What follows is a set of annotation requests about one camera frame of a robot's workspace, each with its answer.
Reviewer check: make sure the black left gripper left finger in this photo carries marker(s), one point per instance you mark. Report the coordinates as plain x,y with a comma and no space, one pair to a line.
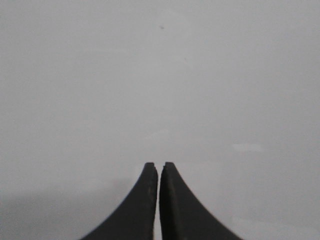
134,218

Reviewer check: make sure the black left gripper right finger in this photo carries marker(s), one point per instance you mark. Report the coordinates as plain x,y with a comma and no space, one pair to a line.
182,216

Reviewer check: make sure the white whiteboard with aluminium frame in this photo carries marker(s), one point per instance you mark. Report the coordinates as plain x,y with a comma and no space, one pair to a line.
227,90

